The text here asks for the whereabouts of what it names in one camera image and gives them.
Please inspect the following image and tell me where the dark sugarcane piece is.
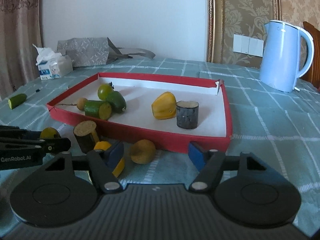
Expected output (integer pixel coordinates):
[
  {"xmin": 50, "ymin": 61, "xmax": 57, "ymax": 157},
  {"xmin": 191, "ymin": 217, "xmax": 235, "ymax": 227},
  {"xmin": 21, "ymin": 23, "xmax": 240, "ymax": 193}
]
[{"xmin": 73, "ymin": 120, "xmax": 100, "ymax": 154}]

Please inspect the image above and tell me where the green tomato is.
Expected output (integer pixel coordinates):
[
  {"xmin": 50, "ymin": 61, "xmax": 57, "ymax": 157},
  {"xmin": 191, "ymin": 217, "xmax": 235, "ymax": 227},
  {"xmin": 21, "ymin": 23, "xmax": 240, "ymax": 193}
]
[
  {"xmin": 40, "ymin": 127, "xmax": 61, "ymax": 139},
  {"xmin": 97, "ymin": 83, "xmax": 113, "ymax": 101}
]

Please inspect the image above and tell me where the brown longan fruit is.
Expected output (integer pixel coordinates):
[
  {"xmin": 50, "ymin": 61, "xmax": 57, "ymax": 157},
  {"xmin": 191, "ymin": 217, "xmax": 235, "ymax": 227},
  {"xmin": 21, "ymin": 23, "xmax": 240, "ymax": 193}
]
[
  {"xmin": 76, "ymin": 98, "xmax": 88, "ymax": 111},
  {"xmin": 129, "ymin": 139, "xmax": 156, "ymax": 164}
]

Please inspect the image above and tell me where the green cucumber piece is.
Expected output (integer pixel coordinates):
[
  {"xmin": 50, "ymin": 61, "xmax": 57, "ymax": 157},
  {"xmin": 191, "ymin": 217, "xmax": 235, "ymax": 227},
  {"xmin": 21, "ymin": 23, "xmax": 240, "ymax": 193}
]
[
  {"xmin": 84, "ymin": 100, "xmax": 112, "ymax": 120},
  {"xmin": 8, "ymin": 93, "xmax": 27, "ymax": 109}
]

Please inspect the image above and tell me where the black sugarcane piece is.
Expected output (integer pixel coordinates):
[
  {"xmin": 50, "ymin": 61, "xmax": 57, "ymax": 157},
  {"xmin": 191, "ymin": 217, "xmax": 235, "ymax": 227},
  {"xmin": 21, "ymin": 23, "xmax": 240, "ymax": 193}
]
[{"xmin": 176, "ymin": 101, "xmax": 199, "ymax": 129}]

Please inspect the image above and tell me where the green avocado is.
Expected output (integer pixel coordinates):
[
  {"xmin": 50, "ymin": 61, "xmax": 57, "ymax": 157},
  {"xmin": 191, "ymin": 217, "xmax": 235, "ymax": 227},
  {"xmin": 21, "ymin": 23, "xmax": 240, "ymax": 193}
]
[{"xmin": 106, "ymin": 91, "xmax": 126, "ymax": 114}]

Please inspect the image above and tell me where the yellow jackfruit piece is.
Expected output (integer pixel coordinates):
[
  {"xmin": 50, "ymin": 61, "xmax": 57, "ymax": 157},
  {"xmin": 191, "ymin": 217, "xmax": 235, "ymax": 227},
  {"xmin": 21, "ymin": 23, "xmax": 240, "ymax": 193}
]
[
  {"xmin": 151, "ymin": 92, "xmax": 176, "ymax": 120},
  {"xmin": 94, "ymin": 141, "xmax": 125, "ymax": 178}
]

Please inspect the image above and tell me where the green cucumber piece on table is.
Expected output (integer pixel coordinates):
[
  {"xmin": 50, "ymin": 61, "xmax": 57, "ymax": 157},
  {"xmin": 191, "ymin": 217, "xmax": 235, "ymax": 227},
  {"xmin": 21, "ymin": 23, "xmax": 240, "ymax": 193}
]
[{"xmin": 8, "ymin": 93, "xmax": 27, "ymax": 109}]

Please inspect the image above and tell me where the red shallow box tray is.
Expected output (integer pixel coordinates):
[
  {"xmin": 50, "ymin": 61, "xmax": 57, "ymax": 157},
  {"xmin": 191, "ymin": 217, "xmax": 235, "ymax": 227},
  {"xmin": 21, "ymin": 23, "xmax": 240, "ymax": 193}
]
[{"xmin": 47, "ymin": 73, "xmax": 233, "ymax": 153}]

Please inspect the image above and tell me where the teal checked tablecloth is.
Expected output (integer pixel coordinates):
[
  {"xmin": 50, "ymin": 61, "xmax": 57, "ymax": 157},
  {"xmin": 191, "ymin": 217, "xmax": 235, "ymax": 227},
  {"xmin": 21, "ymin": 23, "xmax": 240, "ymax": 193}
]
[{"xmin": 1, "ymin": 59, "xmax": 319, "ymax": 235}]

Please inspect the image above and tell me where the tissue paper pack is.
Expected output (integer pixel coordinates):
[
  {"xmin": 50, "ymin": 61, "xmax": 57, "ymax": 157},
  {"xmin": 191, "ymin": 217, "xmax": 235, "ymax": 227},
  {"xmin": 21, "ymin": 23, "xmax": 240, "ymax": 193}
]
[{"xmin": 33, "ymin": 44, "xmax": 73, "ymax": 80}]

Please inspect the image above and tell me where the grey patterned paper bag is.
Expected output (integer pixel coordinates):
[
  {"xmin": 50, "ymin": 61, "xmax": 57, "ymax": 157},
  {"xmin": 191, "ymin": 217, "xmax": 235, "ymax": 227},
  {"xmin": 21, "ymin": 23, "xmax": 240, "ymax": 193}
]
[{"xmin": 56, "ymin": 37, "xmax": 155, "ymax": 67}]

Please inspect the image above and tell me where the light blue electric kettle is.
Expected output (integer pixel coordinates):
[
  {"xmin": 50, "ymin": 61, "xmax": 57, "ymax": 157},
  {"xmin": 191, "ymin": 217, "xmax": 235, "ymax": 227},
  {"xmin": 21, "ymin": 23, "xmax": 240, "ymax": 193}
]
[{"xmin": 259, "ymin": 20, "xmax": 315, "ymax": 92}]

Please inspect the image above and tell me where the beige curtain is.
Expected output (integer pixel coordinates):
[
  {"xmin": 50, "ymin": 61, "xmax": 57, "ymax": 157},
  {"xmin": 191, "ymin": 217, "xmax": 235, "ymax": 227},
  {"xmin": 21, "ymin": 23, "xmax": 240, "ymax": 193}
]
[{"xmin": 1, "ymin": 0, "xmax": 42, "ymax": 100}]

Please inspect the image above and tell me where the white wall switch panel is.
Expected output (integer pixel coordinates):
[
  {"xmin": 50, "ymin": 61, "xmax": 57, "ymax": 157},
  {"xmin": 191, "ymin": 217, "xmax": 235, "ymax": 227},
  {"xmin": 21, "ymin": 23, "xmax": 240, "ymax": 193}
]
[{"xmin": 233, "ymin": 34, "xmax": 264, "ymax": 57}]

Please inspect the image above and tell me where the gold wall frame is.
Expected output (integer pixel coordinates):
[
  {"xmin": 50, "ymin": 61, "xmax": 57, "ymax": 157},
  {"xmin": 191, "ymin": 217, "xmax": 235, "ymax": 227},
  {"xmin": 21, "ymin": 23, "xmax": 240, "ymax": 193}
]
[{"xmin": 206, "ymin": 0, "xmax": 281, "ymax": 68}]

